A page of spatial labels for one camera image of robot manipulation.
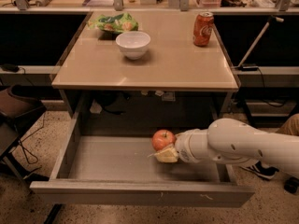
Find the open grey metal drawer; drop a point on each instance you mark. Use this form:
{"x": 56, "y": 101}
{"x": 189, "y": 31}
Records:
{"x": 98, "y": 164}

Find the green chip bag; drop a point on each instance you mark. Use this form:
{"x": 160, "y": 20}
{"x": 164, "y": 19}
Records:
{"x": 118, "y": 24}

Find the white ceramic bowl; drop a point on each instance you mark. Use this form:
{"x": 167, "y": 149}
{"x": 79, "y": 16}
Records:
{"x": 134, "y": 44}

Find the white pole stick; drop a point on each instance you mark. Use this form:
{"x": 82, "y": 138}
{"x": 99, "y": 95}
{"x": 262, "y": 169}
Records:
{"x": 258, "y": 38}

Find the black white sneaker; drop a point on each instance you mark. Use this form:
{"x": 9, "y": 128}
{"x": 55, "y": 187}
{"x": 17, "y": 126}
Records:
{"x": 265, "y": 173}

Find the black power adapter left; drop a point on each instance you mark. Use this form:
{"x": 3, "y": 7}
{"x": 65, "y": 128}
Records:
{"x": 10, "y": 67}

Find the beige top cabinet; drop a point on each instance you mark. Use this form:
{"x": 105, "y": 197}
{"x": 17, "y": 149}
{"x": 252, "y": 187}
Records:
{"x": 172, "y": 63}

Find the red apple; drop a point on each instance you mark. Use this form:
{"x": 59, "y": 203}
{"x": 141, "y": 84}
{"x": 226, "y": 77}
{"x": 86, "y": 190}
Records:
{"x": 162, "y": 139}

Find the orange soda can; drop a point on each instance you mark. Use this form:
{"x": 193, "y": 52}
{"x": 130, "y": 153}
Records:
{"x": 202, "y": 28}

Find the dark office chair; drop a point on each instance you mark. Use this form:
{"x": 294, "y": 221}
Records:
{"x": 18, "y": 113}

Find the tan trouser leg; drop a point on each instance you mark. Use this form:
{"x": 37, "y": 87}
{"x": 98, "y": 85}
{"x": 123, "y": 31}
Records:
{"x": 291, "y": 126}

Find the black device on shelf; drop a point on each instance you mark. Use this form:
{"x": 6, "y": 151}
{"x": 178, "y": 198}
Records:
{"x": 249, "y": 67}

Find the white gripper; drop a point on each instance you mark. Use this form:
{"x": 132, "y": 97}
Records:
{"x": 186, "y": 146}

